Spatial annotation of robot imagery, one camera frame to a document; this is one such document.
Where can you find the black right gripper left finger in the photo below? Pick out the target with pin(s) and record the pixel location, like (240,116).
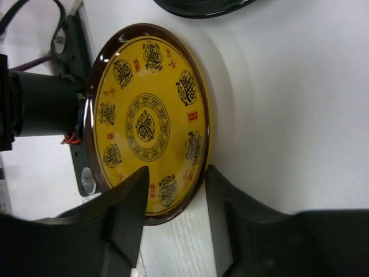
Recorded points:
(99,238)

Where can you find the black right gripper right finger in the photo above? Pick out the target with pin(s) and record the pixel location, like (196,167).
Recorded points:
(251,239)

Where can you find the yellow plate with brown rim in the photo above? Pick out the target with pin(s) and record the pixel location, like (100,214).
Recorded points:
(148,105)

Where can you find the black plate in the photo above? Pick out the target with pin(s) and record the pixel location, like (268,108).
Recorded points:
(201,9)

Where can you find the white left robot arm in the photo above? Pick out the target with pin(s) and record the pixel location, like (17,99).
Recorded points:
(38,105)

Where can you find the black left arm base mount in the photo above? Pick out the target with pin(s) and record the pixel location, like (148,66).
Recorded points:
(74,64)

